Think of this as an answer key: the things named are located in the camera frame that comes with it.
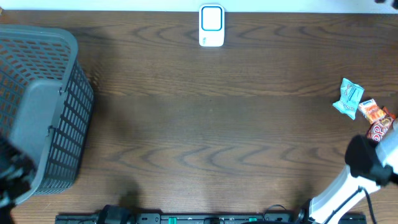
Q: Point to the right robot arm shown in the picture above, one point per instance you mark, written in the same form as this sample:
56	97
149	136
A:
369	165

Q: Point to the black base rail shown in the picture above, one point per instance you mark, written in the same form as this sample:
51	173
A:
155	218

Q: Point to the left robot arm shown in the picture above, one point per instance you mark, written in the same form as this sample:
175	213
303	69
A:
17	173

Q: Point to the grey plastic mesh basket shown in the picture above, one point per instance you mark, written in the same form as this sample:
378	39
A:
46	103

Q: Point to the white teal snack packet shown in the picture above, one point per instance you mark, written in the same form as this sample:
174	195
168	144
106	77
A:
350	97

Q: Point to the red Top chocolate bar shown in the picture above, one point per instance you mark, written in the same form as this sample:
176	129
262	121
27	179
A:
381	127

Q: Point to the white barcode scanner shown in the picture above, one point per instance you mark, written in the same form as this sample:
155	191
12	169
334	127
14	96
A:
211	25

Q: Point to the orange snack sachet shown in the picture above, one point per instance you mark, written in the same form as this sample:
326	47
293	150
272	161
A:
371	111

